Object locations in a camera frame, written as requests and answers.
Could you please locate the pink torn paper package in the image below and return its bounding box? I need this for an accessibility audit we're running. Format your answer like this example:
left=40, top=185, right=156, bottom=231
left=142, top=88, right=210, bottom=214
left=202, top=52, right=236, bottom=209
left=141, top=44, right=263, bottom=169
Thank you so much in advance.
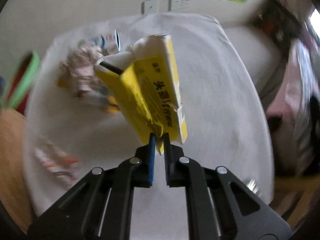
left=25, top=127, right=81, bottom=188

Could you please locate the yellow cardboard box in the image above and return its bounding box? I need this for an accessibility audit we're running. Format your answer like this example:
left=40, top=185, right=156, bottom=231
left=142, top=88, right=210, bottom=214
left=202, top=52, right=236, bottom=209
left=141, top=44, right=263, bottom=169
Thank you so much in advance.
left=94, top=35, right=188, bottom=154

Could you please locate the small blue silver wrapper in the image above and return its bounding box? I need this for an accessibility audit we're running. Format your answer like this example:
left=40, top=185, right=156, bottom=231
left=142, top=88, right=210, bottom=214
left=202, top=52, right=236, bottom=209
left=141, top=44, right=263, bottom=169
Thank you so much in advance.
left=86, top=29, right=121, bottom=56

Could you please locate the green red trash bin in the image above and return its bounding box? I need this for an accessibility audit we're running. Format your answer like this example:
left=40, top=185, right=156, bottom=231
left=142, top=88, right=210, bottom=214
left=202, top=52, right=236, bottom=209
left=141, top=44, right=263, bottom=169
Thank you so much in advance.
left=1, top=50, right=41, bottom=115

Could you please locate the white table cloth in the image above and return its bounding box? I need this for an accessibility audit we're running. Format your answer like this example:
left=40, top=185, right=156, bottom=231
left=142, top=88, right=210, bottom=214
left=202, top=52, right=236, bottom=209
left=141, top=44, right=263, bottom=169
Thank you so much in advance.
left=23, top=12, right=276, bottom=240

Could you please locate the left fuzzy tan sleeve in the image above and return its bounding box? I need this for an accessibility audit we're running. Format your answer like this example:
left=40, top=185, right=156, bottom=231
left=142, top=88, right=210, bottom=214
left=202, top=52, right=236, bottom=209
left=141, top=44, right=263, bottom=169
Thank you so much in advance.
left=1, top=109, right=33, bottom=233

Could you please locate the bed with plaid sheet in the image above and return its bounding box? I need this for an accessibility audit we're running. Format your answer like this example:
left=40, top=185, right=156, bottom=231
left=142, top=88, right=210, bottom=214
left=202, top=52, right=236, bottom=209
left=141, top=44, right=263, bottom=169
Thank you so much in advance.
left=266, top=39, right=319, bottom=177

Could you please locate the crumpled brown yellow wrapper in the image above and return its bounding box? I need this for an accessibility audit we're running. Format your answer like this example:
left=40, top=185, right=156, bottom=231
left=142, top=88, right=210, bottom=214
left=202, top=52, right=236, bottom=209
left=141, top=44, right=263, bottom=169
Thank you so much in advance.
left=56, top=40, right=120, bottom=114

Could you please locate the dark bedside shelf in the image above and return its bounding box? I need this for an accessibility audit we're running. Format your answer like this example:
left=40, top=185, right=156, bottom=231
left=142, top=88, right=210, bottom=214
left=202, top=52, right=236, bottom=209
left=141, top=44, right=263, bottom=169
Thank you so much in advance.
left=252, top=0, right=302, bottom=58

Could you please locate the white wall socket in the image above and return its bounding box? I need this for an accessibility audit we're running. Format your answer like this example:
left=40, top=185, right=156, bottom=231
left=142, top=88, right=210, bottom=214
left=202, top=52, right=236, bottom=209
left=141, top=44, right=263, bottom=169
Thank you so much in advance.
left=169, top=0, right=191, bottom=11

